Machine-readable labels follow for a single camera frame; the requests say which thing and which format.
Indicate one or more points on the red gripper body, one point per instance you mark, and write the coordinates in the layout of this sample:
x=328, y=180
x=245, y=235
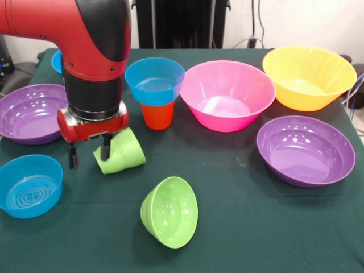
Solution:
x=91, y=130

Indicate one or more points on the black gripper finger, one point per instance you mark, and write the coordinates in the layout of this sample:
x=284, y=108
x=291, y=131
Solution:
x=105, y=148
x=74, y=157

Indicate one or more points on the green cup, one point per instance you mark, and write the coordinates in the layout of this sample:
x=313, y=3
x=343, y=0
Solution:
x=125, y=156

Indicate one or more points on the orange cup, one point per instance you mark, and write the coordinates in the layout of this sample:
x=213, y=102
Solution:
x=157, y=116

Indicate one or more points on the blue bowl with ringed bottom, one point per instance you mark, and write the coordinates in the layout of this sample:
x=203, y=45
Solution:
x=28, y=185
x=148, y=94

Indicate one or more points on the small green bowl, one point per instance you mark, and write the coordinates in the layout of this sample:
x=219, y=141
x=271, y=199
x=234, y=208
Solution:
x=170, y=213

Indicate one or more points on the pink bowl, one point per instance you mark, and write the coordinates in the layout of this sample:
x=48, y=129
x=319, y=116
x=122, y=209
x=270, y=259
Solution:
x=224, y=85

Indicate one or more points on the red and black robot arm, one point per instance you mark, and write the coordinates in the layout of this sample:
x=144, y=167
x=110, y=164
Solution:
x=71, y=42

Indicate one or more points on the purple bowl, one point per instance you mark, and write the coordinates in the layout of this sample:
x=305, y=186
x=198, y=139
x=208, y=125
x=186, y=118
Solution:
x=304, y=153
x=28, y=113

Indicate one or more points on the deep smooth blue bowl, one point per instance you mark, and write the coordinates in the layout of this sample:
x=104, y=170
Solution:
x=57, y=62

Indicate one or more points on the black rounded seat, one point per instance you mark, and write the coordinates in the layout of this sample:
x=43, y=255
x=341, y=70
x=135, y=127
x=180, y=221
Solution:
x=22, y=74

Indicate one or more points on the black equipment rack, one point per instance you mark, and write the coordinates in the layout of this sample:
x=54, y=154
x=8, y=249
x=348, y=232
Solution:
x=5, y=62

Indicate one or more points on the dark green tablecloth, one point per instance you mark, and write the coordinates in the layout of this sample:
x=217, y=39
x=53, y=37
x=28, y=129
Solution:
x=256, y=227

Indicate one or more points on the yellow-orange bowl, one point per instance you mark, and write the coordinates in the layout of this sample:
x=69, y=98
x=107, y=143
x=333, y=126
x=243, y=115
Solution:
x=308, y=71

